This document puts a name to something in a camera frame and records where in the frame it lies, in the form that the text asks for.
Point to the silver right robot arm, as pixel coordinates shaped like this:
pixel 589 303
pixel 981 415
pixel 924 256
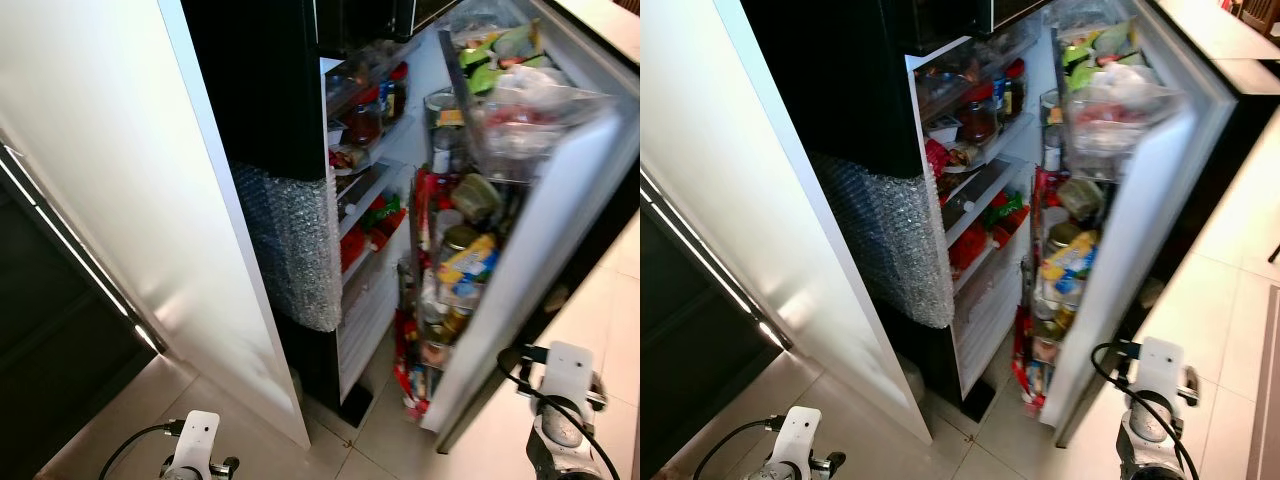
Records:
pixel 560 445
pixel 1150 440

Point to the white fridge door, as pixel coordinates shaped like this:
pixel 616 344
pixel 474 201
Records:
pixel 540 260
pixel 1140 260

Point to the black fridge body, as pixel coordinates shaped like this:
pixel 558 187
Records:
pixel 850 85
pixel 260 90

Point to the dark cabinet with light strip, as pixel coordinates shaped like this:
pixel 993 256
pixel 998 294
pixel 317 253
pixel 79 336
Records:
pixel 690 370
pixel 50 370

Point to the red sachet strip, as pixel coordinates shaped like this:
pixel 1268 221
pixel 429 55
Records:
pixel 1028 365
pixel 412 370

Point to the yellow and blue packet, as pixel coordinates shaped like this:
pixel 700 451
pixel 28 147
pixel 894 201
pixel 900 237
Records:
pixel 470 265
pixel 1070 262

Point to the jar with green lid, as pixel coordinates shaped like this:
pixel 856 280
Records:
pixel 477 198
pixel 1082 198

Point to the clear bubble wrap sheet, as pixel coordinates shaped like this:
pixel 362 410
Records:
pixel 295 250
pixel 895 245

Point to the green and red packet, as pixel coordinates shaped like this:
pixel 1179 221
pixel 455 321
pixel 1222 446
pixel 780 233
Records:
pixel 382 218
pixel 1003 213

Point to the white plastic bag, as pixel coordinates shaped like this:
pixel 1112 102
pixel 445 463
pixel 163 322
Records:
pixel 1130 108
pixel 535 110

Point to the white tall cabinet panel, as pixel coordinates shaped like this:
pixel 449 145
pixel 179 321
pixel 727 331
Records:
pixel 120 180
pixel 770 160

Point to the red filled glass jar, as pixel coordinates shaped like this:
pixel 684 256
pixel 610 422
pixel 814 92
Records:
pixel 363 122
pixel 977 118

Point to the dark jar with red lid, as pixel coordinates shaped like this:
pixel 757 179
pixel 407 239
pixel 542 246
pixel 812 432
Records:
pixel 1014 92
pixel 396 95

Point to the green snack packet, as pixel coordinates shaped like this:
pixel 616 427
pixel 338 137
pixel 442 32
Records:
pixel 490 55
pixel 1090 50

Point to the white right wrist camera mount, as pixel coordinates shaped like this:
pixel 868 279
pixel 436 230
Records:
pixel 1163 368
pixel 570 372

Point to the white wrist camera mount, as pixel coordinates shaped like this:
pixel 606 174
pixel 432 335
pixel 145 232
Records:
pixel 800 435
pixel 570 372
pixel 1163 368
pixel 197 440

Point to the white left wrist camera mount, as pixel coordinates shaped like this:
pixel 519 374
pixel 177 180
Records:
pixel 197 440
pixel 800 435

